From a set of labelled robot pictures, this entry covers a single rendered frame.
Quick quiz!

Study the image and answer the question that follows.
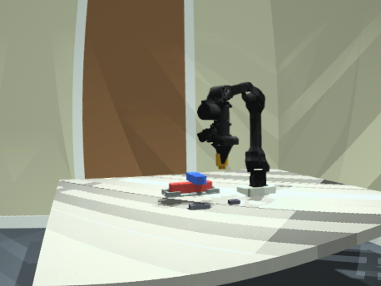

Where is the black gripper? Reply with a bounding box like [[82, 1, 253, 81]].
[[206, 120, 239, 165]]

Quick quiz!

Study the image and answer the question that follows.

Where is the red tapered block with square socket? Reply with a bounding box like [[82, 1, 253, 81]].
[[168, 180, 213, 194]]

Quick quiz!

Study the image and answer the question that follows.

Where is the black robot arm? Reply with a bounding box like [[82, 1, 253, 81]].
[[197, 82, 270, 187]]

